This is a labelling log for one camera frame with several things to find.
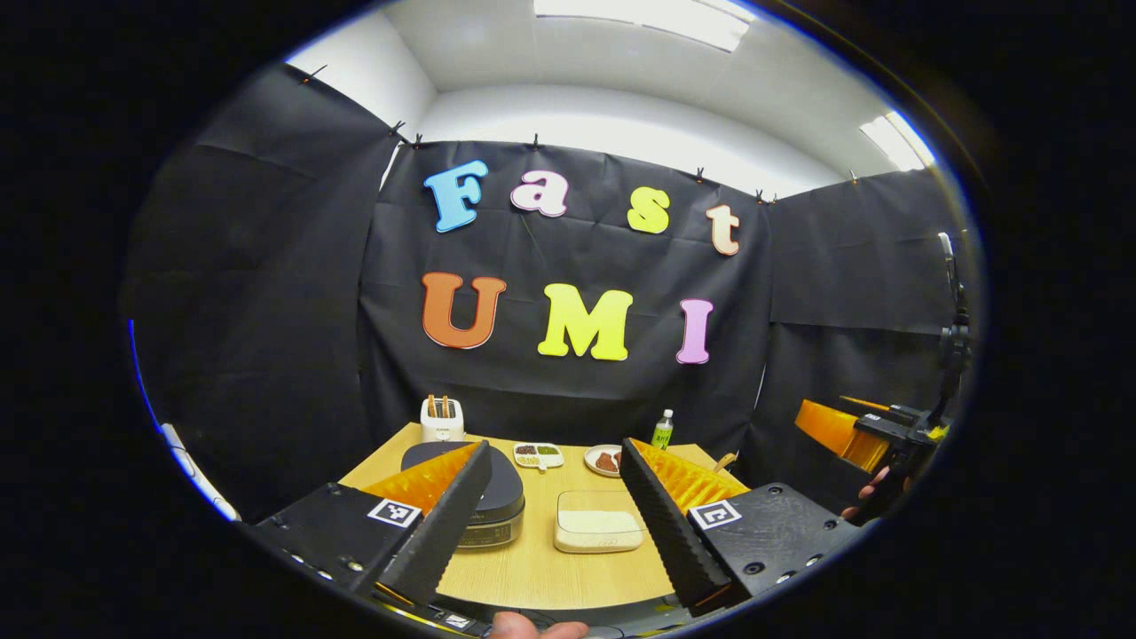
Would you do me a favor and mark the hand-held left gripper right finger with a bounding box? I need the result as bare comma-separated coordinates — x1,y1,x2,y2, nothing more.
619,437,866,619

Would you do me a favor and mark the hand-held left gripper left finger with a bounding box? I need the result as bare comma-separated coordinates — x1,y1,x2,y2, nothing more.
251,438,494,615

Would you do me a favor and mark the dark grey rice cooker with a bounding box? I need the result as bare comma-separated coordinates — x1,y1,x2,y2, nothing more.
400,441,526,549

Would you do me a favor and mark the clear rice box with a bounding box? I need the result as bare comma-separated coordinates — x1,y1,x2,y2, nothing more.
553,490,645,555

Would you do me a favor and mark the white toaster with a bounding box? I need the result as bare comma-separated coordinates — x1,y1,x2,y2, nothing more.
420,395,466,444

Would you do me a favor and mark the white divided bean dish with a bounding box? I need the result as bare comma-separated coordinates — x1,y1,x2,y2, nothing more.
512,442,565,471

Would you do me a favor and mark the black backdrop cloth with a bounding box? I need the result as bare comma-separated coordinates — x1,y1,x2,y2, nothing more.
120,62,982,525

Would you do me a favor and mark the white side table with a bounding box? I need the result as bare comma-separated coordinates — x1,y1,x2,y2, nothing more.
160,422,242,523

